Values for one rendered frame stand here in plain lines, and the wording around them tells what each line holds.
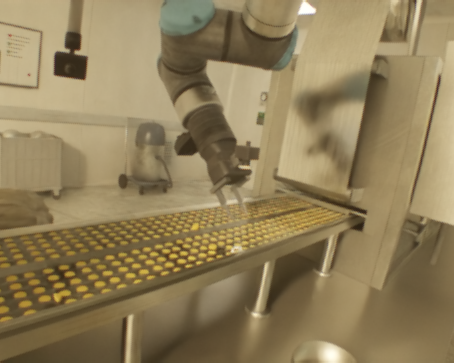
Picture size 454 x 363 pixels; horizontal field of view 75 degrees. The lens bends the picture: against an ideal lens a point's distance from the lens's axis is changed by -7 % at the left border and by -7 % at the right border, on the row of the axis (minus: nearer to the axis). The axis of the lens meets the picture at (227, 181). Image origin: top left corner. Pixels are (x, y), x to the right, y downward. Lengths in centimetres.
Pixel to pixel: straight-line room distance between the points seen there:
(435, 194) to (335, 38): 43
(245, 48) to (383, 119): 38
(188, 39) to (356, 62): 39
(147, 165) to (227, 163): 370
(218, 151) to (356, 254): 45
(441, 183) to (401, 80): 25
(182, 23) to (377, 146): 51
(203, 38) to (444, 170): 59
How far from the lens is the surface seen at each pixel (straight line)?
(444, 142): 83
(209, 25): 57
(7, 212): 54
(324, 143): 78
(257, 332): 58
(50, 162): 372
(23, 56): 414
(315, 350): 45
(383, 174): 79
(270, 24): 53
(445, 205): 83
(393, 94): 80
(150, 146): 418
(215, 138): 57
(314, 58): 83
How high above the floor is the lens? 114
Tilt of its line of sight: 11 degrees down
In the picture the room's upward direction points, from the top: 9 degrees clockwise
